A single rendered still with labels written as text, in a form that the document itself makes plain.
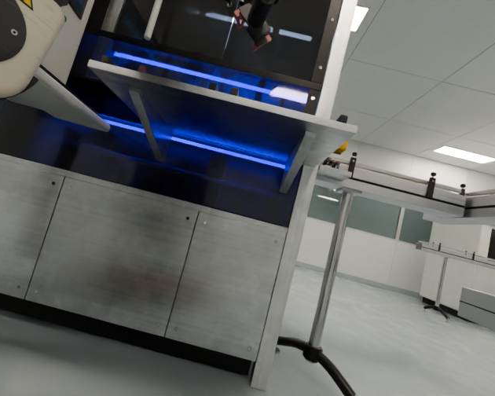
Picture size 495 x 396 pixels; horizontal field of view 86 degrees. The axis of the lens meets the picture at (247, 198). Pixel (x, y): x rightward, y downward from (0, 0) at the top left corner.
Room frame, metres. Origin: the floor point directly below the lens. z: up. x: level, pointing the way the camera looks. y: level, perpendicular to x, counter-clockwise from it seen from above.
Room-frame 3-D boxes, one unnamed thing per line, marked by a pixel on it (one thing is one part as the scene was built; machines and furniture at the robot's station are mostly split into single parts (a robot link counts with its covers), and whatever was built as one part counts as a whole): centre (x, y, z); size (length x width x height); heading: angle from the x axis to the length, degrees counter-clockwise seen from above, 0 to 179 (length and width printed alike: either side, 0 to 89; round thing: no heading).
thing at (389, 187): (1.19, -0.59, 0.92); 0.69 x 0.15 x 0.16; 89
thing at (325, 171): (1.10, -0.32, 0.87); 0.14 x 0.13 x 0.02; 179
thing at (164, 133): (0.87, 0.37, 0.80); 0.34 x 0.03 x 0.13; 179
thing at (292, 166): (0.86, -0.13, 0.80); 0.34 x 0.03 x 0.13; 179
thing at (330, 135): (0.88, 0.12, 0.87); 0.70 x 0.48 x 0.02; 89
